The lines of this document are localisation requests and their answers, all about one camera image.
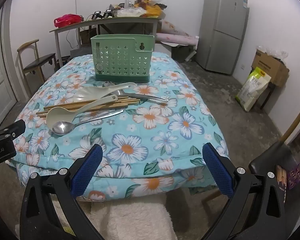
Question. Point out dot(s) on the dark stool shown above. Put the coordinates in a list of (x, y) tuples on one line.
[(270, 92)]

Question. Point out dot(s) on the brown cardboard box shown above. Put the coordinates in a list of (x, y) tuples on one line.
[(87, 37)]

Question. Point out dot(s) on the grey case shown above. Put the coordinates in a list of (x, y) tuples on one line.
[(80, 53)]

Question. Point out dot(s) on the white plastic rice paddle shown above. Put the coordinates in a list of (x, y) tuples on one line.
[(87, 95)]

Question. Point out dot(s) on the black electronic device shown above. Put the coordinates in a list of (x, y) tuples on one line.
[(97, 15)]

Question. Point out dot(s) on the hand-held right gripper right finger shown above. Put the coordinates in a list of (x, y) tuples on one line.
[(217, 170)]

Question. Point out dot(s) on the white wall socket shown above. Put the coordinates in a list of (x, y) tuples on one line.
[(242, 67)]

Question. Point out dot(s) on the white door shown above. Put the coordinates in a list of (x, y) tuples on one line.
[(0, 80)]

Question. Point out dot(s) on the bundle of wooden chopsticks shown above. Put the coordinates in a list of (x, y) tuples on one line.
[(128, 102)]

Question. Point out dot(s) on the blue floral blanket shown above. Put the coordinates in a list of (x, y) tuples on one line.
[(145, 140)]

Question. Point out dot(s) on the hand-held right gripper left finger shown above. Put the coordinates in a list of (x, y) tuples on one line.
[(90, 170)]

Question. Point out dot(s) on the wooden chair with dark seat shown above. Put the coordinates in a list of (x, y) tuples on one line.
[(37, 63), (265, 160)]

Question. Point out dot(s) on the purple packet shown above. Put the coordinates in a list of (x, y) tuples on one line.
[(297, 173)]

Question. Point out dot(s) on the large cardboard box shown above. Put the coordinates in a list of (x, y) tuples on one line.
[(267, 66)]

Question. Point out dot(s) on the grey refrigerator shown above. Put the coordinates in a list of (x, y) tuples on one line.
[(222, 30)]

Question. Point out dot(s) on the red bag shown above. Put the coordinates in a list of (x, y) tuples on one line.
[(67, 20)]

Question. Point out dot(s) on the green and white bag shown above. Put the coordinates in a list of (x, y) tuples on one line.
[(252, 90)]

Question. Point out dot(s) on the white plastic soup ladle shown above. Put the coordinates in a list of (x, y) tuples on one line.
[(56, 116)]

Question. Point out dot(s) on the green plastic utensil basket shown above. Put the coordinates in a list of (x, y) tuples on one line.
[(122, 60)]

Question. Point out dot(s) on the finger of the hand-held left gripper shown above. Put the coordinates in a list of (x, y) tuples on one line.
[(13, 128)]

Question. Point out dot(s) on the white plastic bag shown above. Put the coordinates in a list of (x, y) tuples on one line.
[(131, 12)]

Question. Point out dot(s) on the yellow bag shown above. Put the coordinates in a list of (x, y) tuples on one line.
[(153, 11)]

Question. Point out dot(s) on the grey table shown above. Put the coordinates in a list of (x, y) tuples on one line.
[(102, 22)]

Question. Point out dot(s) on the pink rolled bedding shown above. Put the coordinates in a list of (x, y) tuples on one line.
[(177, 40)]

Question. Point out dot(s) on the floral pillow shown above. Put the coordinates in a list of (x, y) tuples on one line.
[(175, 27)]

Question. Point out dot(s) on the white fluffy fabric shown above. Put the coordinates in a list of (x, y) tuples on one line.
[(135, 220)]

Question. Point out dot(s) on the long metal serving spoon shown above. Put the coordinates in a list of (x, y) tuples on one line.
[(150, 97)]

